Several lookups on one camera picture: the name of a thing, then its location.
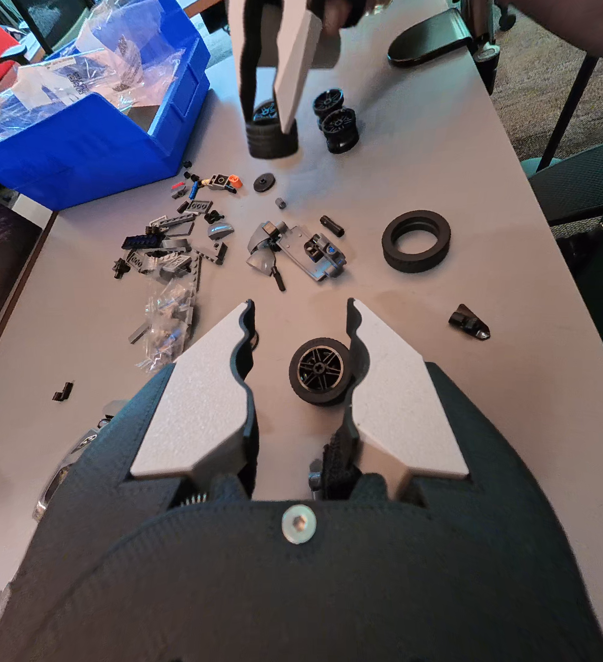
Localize black rubber toy tire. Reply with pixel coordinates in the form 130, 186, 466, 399
381, 209, 452, 274
245, 111, 302, 159

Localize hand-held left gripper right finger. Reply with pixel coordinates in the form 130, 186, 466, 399
344, 298, 471, 500

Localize grey plate brick assembly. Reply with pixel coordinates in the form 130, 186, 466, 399
247, 219, 348, 283

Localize clear bag of small parts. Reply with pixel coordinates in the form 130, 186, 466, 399
136, 287, 199, 374

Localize black wedge brick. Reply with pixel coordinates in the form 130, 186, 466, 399
448, 303, 491, 341

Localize small assembly with orange connector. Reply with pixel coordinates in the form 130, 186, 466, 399
201, 172, 243, 195

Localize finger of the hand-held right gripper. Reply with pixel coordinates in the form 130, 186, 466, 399
227, 0, 287, 123
273, 0, 341, 133

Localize black office chair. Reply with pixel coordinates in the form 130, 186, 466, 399
387, 0, 519, 96

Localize pile of grey toy bricks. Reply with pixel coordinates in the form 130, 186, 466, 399
113, 211, 230, 290

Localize toy wheel with tire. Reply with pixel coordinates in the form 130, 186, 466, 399
288, 337, 355, 405

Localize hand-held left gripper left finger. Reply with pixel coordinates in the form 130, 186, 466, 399
130, 299, 259, 489

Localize black metal leg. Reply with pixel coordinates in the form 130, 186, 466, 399
536, 54, 599, 171

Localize grey toy car model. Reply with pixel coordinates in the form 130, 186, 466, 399
32, 398, 133, 523

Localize blue plastic bin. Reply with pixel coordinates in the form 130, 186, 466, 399
0, 0, 212, 212

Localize teal mesh chair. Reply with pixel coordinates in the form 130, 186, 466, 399
520, 133, 603, 228

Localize clear plastic bags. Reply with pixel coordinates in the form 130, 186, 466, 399
0, 0, 150, 148

